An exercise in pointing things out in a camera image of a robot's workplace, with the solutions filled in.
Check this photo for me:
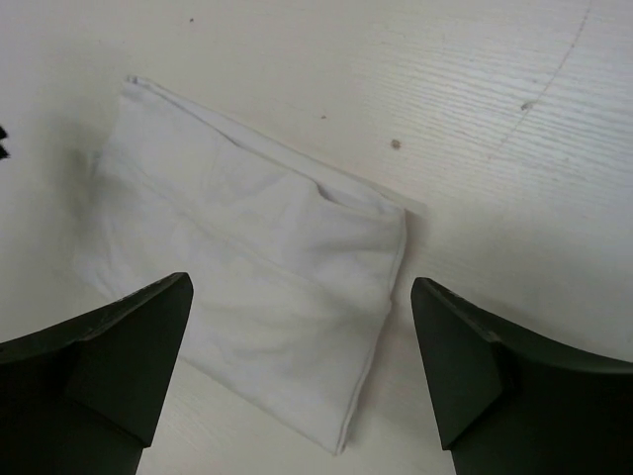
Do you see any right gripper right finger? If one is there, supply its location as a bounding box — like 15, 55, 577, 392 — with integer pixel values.
410, 278, 632, 474

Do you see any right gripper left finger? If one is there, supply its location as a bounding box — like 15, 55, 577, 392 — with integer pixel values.
1, 272, 193, 474

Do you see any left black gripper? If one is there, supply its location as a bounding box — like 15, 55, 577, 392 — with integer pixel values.
0, 127, 10, 159

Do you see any white skirt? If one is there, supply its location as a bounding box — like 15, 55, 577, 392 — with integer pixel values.
74, 76, 407, 454

